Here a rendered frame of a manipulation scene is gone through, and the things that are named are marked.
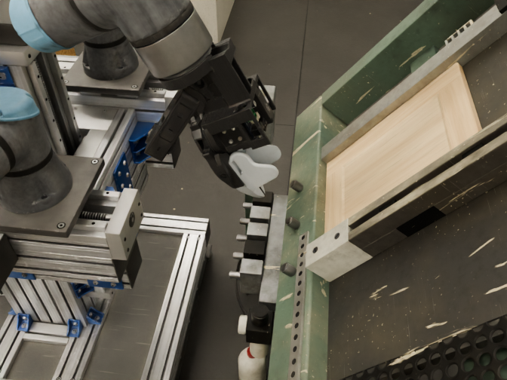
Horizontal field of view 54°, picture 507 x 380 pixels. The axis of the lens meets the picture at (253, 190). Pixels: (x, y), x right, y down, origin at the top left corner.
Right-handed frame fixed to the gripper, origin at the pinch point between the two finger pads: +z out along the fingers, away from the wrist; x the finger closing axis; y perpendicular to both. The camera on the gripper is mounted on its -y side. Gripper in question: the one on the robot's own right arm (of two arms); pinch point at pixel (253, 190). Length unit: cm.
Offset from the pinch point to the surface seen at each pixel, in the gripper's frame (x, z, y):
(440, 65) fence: 55, 26, 25
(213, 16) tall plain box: 272, 68, -105
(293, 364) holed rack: -2.6, 41.3, -12.5
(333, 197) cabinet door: 40, 42, -6
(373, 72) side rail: 79, 36, 8
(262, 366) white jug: 32, 103, -55
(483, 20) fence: 58, 20, 36
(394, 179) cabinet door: 32.7, 34.6, 11.0
